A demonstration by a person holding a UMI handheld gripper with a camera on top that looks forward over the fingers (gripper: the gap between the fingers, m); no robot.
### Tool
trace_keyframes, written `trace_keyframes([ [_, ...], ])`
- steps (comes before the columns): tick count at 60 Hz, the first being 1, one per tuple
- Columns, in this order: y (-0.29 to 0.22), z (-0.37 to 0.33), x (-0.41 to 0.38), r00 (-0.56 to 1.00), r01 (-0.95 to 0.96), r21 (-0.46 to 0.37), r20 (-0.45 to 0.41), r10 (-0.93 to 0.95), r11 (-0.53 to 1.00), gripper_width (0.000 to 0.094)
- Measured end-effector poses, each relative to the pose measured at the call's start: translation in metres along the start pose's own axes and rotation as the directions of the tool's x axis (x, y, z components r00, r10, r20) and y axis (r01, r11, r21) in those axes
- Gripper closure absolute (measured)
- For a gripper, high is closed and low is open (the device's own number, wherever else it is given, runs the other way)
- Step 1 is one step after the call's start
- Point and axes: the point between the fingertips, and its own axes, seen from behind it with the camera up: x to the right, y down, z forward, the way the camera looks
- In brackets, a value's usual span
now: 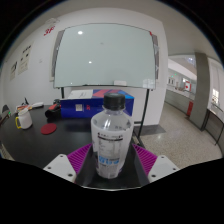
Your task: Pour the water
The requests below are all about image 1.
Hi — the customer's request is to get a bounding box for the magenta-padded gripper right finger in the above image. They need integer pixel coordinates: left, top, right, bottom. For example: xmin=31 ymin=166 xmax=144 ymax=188
xmin=132 ymin=143 xmax=181 ymax=186

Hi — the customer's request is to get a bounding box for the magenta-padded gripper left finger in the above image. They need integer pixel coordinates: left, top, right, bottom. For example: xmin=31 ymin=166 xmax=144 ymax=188
xmin=43 ymin=143 xmax=96 ymax=185

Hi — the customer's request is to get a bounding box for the clear plastic water bottle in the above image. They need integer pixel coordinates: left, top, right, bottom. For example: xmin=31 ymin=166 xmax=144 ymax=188
xmin=90 ymin=92 xmax=135 ymax=180

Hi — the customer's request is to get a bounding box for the flat round red coaster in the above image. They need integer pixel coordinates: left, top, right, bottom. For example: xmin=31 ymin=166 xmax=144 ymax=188
xmin=40 ymin=122 xmax=58 ymax=136

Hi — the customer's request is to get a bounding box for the large blue cardboard box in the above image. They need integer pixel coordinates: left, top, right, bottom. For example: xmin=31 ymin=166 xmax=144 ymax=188
xmin=59 ymin=88 xmax=135 ymax=120

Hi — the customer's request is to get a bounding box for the small white flat object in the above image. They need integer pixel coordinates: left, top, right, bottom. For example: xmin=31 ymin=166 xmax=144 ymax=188
xmin=29 ymin=101 xmax=45 ymax=110

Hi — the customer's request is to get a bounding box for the colourful orange book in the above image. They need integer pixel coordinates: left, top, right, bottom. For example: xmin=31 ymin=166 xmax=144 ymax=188
xmin=15 ymin=104 xmax=33 ymax=115

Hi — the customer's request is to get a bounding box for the whiteboard on stand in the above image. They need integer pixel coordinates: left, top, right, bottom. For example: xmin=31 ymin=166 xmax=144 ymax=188
xmin=52 ymin=22 xmax=159 ymax=138

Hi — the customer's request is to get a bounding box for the white mug with yellow handle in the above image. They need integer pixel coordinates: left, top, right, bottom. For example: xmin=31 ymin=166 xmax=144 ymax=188
xmin=14 ymin=108 xmax=34 ymax=131

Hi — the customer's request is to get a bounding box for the small white wall poster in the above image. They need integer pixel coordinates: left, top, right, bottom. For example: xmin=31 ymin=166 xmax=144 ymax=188
xmin=8 ymin=60 xmax=19 ymax=81

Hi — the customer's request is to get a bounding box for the large white wall poster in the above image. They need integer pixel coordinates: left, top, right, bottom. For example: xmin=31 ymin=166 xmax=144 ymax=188
xmin=17 ymin=44 xmax=33 ymax=75

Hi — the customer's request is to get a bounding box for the red wall sign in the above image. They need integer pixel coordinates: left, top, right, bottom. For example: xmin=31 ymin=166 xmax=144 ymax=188
xmin=42 ymin=26 xmax=56 ymax=37

